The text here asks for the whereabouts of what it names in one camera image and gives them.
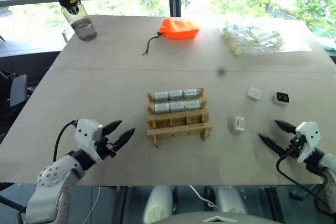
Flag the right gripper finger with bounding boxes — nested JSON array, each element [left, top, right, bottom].
[[274, 119, 298, 134], [258, 133, 287, 155]]

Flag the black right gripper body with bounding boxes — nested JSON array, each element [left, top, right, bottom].
[[281, 135, 307, 159]]

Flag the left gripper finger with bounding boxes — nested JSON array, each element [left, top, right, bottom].
[[113, 127, 137, 153], [102, 120, 123, 137]]

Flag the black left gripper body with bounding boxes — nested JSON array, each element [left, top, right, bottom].
[[93, 129, 118, 161]]

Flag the wooden rack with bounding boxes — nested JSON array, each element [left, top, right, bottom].
[[146, 87, 214, 149]]

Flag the white rounded robot leg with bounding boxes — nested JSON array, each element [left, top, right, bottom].
[[214, 185, 248, 216], [142, 185, 174, 224]]

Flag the grey rounded robot torso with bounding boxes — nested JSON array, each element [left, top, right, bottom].
[[154, 210, 287, 224]]

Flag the clear plastic bag of packets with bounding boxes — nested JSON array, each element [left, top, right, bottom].
[[220, 23, 285, 57]]

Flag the pale green object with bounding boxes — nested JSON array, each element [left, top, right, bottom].
[[314, 27, 336, 51]]

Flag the grey-backed office chair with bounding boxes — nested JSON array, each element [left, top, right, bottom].
[[0, 70, 35, 130]]

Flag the clear black-lidded water bottle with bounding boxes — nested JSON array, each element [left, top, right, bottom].
[[54, 0, 98, 42]]

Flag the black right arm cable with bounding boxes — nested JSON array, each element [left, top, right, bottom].
[[276, 144, 336, 218]]

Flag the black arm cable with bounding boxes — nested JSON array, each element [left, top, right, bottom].
[[276, 144, 336, 218], [52, 120, 79, 162]]

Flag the white cube black face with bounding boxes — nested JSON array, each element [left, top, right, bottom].
[[272, 91, 290, 107]]

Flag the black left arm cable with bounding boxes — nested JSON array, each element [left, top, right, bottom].
[[52, 120, 79, 162]]

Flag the white floor cable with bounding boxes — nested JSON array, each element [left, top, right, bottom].
[[188, 185, 219, 209]]

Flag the orange drawstring pouch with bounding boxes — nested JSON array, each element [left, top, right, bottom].
[[142, 17, 201, 57]]

